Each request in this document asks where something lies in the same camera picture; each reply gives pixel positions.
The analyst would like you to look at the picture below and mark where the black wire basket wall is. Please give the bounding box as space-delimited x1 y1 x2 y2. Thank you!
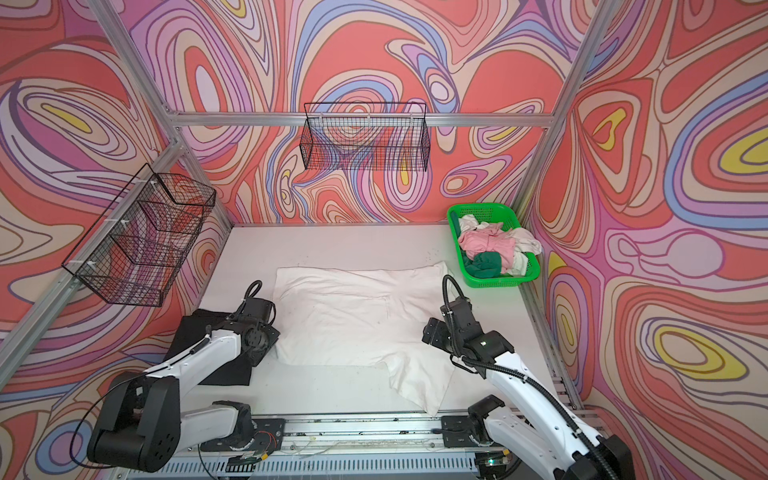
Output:
61 164 216 307
299 101 431 172

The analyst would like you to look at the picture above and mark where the folded black t shirt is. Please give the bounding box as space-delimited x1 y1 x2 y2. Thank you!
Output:
161 309 256 392

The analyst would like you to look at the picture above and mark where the aluminium frame left post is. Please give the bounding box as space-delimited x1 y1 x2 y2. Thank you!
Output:
83 0 235 232

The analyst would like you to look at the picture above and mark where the white garment in basket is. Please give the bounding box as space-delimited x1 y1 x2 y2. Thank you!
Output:
458 215 542 277

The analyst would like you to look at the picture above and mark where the aluminium frame left diagonal bar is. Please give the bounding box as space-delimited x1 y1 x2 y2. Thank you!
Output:
1 140 180 386

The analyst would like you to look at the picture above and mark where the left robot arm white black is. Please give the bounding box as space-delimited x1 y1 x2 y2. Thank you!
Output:
86 298 280 473

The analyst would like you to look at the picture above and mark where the green plastic basket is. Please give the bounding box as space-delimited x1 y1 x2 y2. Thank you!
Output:
446 203 540 288

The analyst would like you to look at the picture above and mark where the aluminium frame post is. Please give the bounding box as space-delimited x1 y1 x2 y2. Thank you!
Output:
83 0 235 232
512 0 623 218

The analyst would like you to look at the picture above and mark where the green garment in basket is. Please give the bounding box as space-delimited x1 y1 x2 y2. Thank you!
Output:
463 251 503 279

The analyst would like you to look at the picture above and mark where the aluminium frame horizontal back bar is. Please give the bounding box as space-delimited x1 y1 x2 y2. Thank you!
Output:
167 111 556 128

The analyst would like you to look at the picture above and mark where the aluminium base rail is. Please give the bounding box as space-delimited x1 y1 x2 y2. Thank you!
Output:
107 407 601 480

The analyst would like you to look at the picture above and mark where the aluminium frame right post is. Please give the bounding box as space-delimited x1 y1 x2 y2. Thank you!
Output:
512 0 623 218

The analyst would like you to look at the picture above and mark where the black wire basket back wall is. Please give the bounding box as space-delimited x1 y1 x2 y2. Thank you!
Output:
299 101 431 172

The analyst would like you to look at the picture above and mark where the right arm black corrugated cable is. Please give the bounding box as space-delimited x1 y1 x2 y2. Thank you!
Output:
440 274 622 480

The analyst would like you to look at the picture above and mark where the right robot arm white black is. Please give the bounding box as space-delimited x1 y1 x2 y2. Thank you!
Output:
422 296 635 479

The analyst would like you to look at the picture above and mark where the pink t shirt in basket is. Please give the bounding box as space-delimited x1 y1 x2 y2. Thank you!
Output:
458 224 517 269

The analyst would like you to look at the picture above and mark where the white t shirt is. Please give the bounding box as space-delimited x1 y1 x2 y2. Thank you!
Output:
273 262 454 414

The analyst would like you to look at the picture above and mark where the black wire basket left wall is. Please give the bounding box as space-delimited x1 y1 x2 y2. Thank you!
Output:
61 164 216 307

